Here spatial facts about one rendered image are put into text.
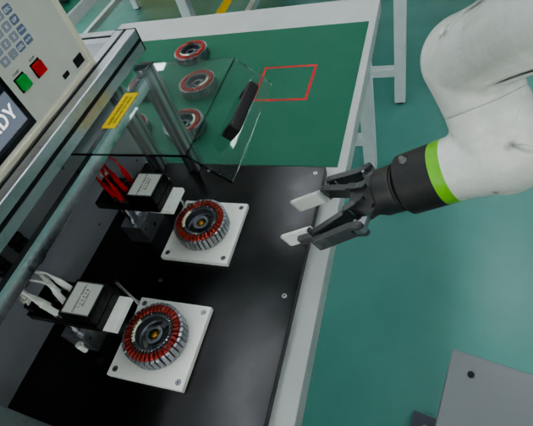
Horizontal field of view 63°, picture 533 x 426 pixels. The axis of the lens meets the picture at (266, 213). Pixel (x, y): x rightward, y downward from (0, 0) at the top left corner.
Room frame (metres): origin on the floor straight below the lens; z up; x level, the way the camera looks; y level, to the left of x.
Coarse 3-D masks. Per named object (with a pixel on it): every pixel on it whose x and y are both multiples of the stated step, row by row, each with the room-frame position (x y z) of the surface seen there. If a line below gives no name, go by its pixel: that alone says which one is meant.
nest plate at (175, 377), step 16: (144, 304) 0.48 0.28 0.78; (176, 304) 0.45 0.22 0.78; (192, 304) 0.44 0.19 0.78; (192, 320) 0.41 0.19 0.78; (208, 320) 0.40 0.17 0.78; (144, 336) 0.41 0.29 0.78; (192, 336) 0.38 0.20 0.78; (192, 352) 0.35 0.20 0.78; (112, 368) 0.38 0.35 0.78; (128, 368) 0.37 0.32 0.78; (176, 368) 0.33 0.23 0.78; (192, 368) 0.33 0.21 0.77; (160, 384) 0.32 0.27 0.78; (176, 384) 0.31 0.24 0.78
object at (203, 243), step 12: (192, 204) 0.65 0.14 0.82; (204, 204) 0.64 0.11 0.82; (216, 204) 0.63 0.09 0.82; (180, 216) 0.63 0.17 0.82; (192, 216) 0.63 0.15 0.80; (204, 216) 0.61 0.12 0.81; (216, 216) 0.60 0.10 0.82; (180, 228) 0.60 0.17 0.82; (204, 228) 0.59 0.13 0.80; (216, 228) 0.56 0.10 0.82; (228, 228) 0.58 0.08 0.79; (180, 240) 0.57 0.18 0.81; (192, 240) 0.56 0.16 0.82; (204, 240) 0.55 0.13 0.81; (216, 240) 0.55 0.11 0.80
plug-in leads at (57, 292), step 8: (40, 272) 0.48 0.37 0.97; (32, 280) 0.46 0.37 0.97; (48, 280) 0.49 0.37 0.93; (56, 280) 0.47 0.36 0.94; (56, 288) 0.46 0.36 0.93; (64, 288) 0.47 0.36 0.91; (24, 296) 0.47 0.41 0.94; (32, 296) 0.46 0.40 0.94; (56, 296) 0.45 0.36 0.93; (32, 304) 0.46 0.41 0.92; (40, 304) 0.43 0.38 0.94; (48, 304) 0.44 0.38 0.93; (48, 312) 0.43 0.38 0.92; (56, 312) 0.44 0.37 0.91
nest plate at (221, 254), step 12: (228, 204) 0.65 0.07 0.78; (240, 204) 0.64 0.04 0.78; (228, 216) 0.61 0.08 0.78; (240, 216) 0.60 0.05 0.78; (192, 228) 0.62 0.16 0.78; (240, 228) 0.58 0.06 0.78; (168, 240) 0.61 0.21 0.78; (228, 240) 0.55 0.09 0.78; (168, 252) 0.58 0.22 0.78; (180, 252) 0.57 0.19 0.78; (192, 252) 0.56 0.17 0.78; (204, 252) 0.55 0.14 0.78; (216, 252) 0.54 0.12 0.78; (228, 252) 0.53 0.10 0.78; (216, 264) 0.51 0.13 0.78; (228, 264) 0.50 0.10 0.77
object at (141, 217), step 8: (136, 216) 0.67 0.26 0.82; (144, 216) 0.66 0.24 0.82; (152, 216) 0.67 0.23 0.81; (160, 216) 0.69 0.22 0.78; (128, 224) 0.66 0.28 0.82; (136, 224) 0.65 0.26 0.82; (144, 224) 0.65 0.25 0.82; (152, 224) 0.66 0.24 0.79; (128, 232) 0.65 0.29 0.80; (136, 232) 0.64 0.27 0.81; (144, 232) 0.63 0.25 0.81; (152, 232) 0.65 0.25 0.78; (136, 240) 0.65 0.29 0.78; (144, 240) 0.64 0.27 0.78
